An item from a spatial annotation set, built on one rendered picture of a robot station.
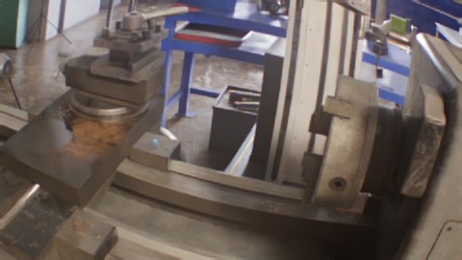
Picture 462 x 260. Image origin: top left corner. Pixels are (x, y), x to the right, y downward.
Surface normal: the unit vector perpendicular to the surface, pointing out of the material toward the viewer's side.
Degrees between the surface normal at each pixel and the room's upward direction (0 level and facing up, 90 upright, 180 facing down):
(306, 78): 90
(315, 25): 90
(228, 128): 90
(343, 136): 61
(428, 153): 90
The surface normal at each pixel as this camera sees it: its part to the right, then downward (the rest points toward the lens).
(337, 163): -0.24, 0.23
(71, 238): 0.11, -0.90
